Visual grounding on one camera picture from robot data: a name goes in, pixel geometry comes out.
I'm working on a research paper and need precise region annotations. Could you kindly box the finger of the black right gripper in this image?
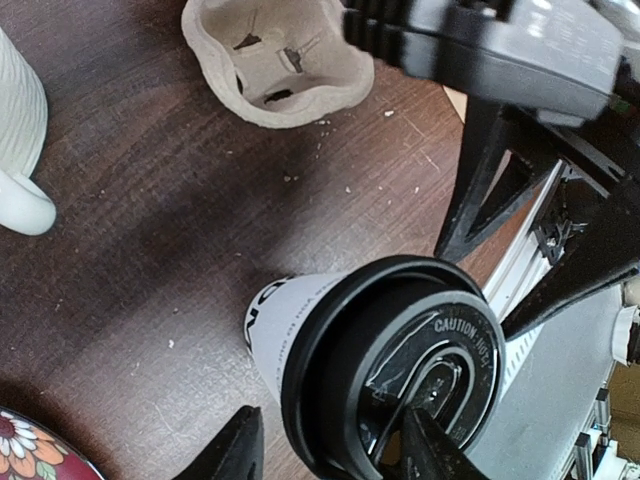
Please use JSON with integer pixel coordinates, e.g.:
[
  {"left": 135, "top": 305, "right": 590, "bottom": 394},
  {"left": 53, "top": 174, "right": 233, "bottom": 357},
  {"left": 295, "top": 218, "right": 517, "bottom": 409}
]
[
  {"left": 434, "top": 97, "right": 558, "bottom": 263},
  {"left": 501, "top": 179, "right": 639, "bottom": 341}
]

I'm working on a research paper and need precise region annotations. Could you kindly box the white ceramic mug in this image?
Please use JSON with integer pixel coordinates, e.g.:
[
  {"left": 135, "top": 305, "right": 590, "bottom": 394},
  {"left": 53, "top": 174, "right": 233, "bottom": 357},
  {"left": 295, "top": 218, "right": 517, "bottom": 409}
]
[{"left": 1, "top": 33, "right": 56, "bottom": 236}]

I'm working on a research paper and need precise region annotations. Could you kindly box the aluminium front rail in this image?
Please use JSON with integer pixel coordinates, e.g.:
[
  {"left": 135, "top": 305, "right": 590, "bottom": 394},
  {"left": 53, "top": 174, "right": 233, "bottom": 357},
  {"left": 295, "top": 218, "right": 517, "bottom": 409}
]
[{"left": 449, "top": 159, "right": 621, "bottom": 480}]

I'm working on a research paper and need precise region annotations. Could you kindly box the brown paper bag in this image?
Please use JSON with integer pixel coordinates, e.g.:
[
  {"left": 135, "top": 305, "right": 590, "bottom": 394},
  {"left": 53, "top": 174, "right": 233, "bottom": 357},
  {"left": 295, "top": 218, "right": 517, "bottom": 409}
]
[{"left": 443, "top": 86, "right": 467, "bottom": 123}]

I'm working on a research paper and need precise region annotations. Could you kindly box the cardboard cup carrier tray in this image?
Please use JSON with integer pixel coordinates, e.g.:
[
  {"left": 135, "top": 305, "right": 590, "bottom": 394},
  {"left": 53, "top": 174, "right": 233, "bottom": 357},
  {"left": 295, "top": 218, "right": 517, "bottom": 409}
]
[{"left": 181, "top": 0, "right": 375, "bottom": 129}]

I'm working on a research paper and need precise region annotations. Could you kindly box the white paper coffee cup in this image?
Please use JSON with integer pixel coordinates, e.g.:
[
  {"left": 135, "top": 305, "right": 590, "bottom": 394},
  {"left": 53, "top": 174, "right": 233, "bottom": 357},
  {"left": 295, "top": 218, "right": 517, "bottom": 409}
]
[{"left": 244, "top": 272, "right": 346, "bottom": 402}]

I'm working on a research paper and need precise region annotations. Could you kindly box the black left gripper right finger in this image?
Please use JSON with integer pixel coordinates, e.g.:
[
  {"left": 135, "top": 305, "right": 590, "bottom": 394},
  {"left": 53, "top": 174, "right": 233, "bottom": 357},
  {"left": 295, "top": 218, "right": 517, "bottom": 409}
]
[{"left": 384, "top": 407, "right": 488, "bottom": 480}]

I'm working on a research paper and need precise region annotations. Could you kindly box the black plastic cup lid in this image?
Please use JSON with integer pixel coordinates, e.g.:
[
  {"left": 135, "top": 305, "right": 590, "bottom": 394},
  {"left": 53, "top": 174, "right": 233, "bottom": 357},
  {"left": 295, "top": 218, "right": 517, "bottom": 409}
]
[{"left": 281, "top": 255, "right": 505, "bottom": 479}]

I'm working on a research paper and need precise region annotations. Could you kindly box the red floral plate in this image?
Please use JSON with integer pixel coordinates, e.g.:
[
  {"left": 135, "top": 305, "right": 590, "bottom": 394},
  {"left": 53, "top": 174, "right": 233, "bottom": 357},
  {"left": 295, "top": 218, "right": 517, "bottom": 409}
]
[{"left": 0, "top": 407, "right": 105, "bottom": 480}]

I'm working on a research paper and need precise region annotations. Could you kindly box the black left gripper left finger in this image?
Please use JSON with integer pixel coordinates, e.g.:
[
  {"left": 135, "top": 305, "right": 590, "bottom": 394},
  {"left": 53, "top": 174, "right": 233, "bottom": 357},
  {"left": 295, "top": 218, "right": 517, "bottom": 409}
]
[{"left": 174, "top": 405, "right": 264, "bottom": 480}]

